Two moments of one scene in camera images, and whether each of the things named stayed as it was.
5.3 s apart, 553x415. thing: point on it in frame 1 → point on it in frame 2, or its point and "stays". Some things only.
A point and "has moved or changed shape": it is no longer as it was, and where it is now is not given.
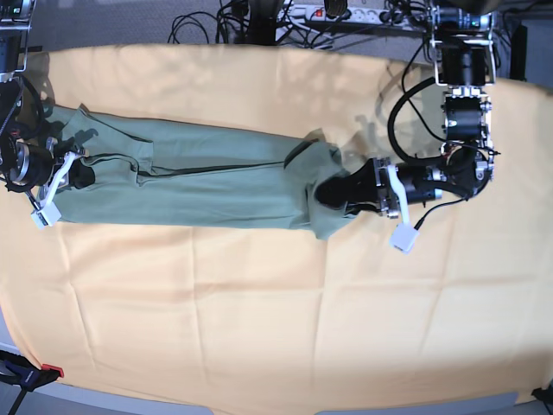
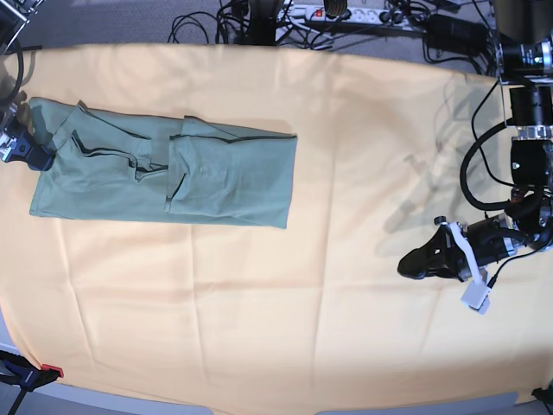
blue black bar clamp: (22, 372) stays
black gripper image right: (421, 183) → (441, 256)
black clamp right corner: (543, 395) stays
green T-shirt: (159, 173) has moved or changed shape
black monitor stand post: (262, 22) stays
